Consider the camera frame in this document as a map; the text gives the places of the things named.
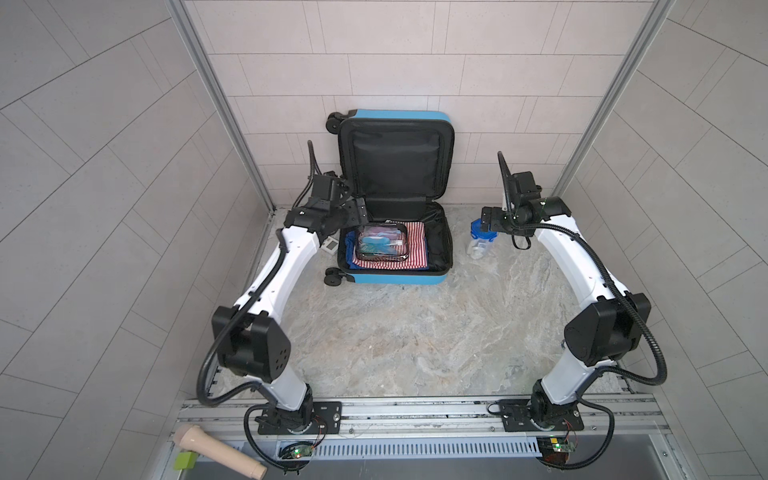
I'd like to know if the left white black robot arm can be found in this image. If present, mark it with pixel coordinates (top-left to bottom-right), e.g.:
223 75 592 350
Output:
196 171 368 431

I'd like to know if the white remote control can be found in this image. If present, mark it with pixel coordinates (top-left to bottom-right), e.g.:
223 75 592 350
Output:
321 237 339 255

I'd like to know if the blue suitcase with black lining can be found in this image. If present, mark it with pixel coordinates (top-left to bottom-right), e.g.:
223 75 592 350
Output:
324 109 455 286

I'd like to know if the blue shirt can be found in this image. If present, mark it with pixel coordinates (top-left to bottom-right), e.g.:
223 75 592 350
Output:
344 231 429 271

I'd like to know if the circuit board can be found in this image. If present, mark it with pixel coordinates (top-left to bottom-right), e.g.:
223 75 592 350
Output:
279 442 315 460
536 437 576 465

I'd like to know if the right circuit board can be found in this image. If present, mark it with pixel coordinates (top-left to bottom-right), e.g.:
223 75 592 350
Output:
536 437 576 465

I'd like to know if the red white striped garment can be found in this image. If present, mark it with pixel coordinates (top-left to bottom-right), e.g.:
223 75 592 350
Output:
371 221 427 260

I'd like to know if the green block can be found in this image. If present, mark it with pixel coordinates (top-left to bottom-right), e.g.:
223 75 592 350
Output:
173 451 199 471

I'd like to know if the clear toiletry pouch black trim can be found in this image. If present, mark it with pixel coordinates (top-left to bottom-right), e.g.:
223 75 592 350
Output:
355 223 409 262

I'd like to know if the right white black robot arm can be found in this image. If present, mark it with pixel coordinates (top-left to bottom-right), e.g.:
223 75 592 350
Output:
481 166 668 431

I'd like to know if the beige cylinder handle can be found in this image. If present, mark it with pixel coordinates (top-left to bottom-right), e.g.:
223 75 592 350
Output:
173 424 267 480

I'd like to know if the left circuit board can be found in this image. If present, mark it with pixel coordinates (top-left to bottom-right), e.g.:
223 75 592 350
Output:
279 442 315 460

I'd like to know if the clear jar with blue lid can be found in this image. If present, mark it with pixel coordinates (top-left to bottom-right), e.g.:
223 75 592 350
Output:
467 218 498 260

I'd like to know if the aluminium mounting rail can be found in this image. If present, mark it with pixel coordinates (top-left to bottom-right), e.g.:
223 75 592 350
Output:
170 394 671 441

